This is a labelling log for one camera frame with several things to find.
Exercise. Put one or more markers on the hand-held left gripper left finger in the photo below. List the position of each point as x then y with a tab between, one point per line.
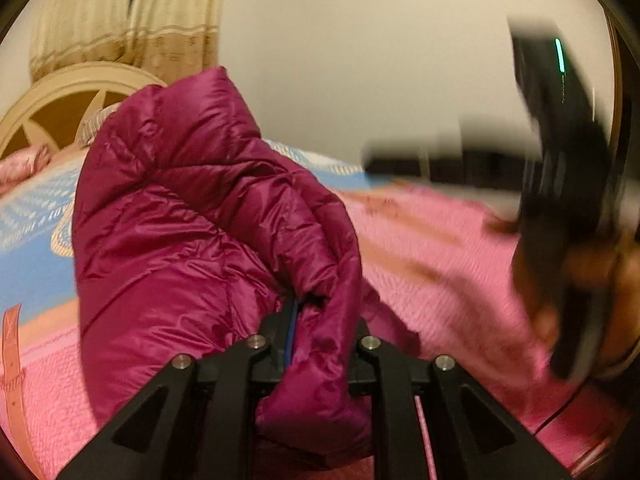
290	332

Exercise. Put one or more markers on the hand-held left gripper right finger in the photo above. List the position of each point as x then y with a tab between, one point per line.
380	365

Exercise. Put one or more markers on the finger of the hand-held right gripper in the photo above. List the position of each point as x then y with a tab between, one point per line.
440	167

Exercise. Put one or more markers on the magenta quilted down jacket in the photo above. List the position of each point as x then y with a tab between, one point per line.
200	240

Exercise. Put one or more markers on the person's right hand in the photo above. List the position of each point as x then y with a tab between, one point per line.
537	285

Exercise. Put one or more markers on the pink and blue printed blanket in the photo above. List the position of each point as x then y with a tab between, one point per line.
440	270

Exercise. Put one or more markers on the striped pillow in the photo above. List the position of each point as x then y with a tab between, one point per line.
97	122

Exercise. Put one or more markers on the pink folded floral quilt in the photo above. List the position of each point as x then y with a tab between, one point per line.
20	165

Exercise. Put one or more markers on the cream wooden bed headboard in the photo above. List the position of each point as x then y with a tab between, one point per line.
55	105

